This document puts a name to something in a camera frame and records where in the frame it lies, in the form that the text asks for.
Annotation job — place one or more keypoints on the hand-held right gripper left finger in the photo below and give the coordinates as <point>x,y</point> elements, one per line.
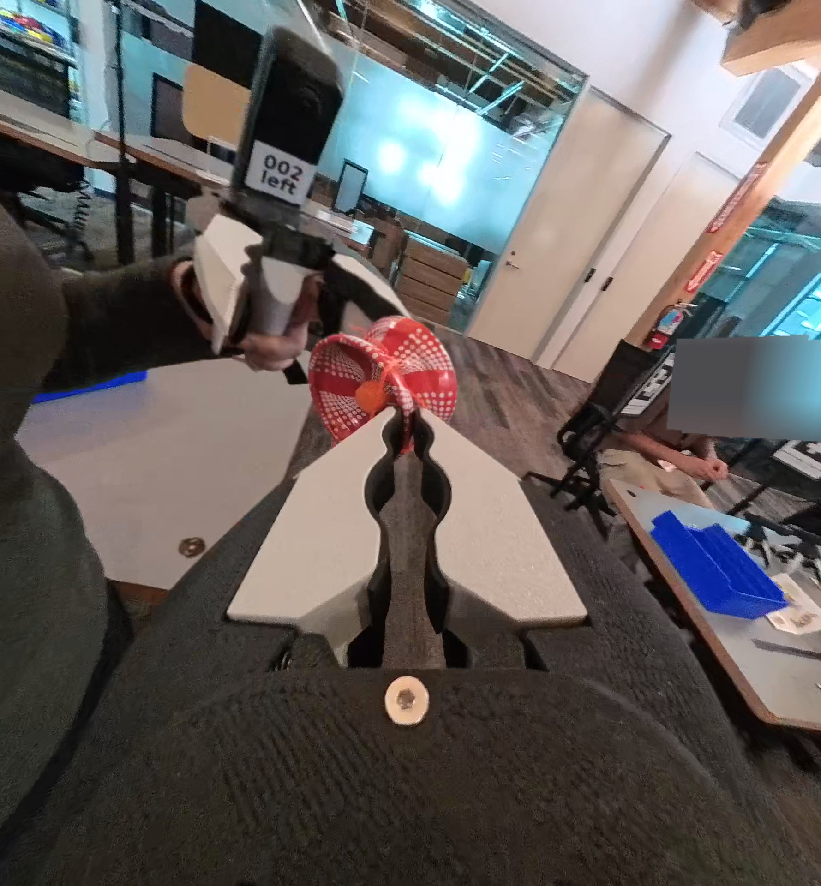
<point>314,554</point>

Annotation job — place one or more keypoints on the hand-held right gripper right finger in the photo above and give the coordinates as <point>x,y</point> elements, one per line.
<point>507,554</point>

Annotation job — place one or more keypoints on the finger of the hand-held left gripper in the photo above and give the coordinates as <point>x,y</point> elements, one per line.
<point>228,270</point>
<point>283,298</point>

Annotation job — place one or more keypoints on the red white yo-yo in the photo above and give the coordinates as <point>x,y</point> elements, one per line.
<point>417,367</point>

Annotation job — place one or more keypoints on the person's left forearm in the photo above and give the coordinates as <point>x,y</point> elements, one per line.
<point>106,319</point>

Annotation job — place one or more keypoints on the long wooden desk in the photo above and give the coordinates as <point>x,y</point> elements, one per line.
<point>50,128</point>

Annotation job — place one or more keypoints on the person's left hand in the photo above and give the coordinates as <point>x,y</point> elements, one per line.
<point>279,353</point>

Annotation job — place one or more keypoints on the small black monitor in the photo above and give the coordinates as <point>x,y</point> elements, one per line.
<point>350,187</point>

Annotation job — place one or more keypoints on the metal nut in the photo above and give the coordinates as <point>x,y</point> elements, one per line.
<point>192,547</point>

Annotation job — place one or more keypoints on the cardboard box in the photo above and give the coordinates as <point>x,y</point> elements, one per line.
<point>427,296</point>
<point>422,314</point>
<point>431,277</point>
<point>438,254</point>

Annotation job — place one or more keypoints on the tan chair back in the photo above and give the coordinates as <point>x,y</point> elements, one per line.
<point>214,108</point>

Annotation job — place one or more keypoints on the blue plastic bin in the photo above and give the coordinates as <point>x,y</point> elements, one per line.
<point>92,388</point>

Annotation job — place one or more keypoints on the black stool chair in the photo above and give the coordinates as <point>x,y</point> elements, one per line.
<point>618,388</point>

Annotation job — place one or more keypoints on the large blue parts bin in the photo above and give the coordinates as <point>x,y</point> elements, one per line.
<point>715,568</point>

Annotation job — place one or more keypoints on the grey work table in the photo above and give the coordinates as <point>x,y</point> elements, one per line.
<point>715,651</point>

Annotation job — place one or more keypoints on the white door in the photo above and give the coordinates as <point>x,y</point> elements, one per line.
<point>563,236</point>
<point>674,277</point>

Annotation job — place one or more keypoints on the red fire extinguisher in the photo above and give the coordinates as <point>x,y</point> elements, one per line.
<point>669,326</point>

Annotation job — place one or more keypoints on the shelf with coloured bins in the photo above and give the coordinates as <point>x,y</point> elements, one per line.
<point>23,42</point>

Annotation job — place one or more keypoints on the black white marker sign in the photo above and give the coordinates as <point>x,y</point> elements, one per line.
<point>815,457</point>

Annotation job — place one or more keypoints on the wooden post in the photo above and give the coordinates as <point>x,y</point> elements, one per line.
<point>743,208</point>

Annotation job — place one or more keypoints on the red wall sign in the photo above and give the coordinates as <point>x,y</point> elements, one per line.
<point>737,201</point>

